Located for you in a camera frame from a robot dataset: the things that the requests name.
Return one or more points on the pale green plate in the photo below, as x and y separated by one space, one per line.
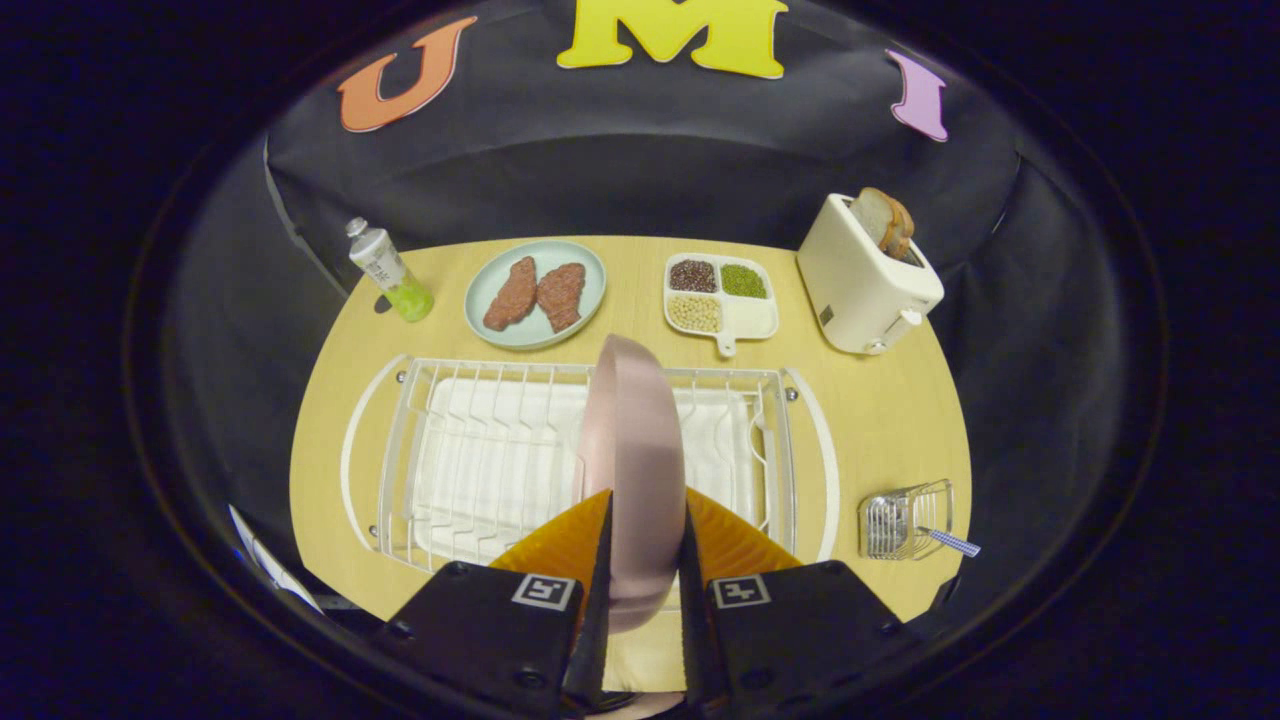
535 334

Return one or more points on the cream toaster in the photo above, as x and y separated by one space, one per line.
860 290

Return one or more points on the white ribbed drain tray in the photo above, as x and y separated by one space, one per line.
500 450

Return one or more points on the pink plate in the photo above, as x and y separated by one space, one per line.
635 470

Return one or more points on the black backdrop cloth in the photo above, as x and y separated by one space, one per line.
600 170

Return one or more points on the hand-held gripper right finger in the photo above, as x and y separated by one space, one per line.
695 650

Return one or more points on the white divided bean tray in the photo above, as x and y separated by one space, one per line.
750 318

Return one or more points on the brown meat patty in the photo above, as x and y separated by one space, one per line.
562 295
512 295

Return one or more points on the white side desk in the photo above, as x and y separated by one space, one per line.
268 568

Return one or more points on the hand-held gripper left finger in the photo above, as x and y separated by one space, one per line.
592 650

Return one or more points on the toasted bread slice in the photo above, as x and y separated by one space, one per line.
875 215
905 235

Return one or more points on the clear bottle with green liquid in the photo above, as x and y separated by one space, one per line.
385 268

